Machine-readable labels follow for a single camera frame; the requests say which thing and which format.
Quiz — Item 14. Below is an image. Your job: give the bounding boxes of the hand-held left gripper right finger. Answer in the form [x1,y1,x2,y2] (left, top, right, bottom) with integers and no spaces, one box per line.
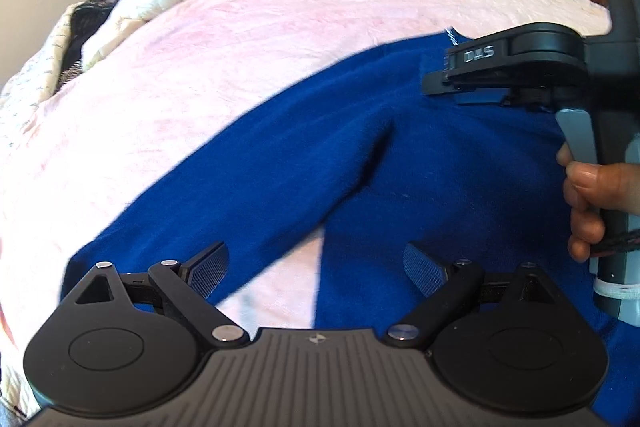
[387,242,556,350]

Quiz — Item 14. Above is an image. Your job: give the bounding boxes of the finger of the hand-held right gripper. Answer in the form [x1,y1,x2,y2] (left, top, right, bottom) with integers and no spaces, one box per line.
[421,72,511,106]

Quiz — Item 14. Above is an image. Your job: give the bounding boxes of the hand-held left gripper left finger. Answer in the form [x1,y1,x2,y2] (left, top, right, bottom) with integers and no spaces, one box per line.
[75,242,251,348]

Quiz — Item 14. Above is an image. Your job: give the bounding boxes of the blue knit sweater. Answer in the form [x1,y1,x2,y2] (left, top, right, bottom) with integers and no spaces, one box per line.
[60,27,640,408]

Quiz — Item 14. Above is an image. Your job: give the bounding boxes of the person's right hand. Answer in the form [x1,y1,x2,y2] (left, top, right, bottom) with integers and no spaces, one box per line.
[556,142,640,264]

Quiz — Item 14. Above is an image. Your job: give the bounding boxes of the pink blanket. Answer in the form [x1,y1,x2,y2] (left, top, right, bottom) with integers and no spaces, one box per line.
[0,0,613,410]

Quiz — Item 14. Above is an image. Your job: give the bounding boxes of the white printed quilt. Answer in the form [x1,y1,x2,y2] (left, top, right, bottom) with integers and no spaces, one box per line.
[0,4,76,142]

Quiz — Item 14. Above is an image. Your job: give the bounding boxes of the dark lace cloth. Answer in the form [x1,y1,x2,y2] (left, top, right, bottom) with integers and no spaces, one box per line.
[55,0,126,95]

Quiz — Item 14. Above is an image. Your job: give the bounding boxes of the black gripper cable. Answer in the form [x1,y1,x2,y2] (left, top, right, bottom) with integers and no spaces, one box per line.
[592,228,640,259]

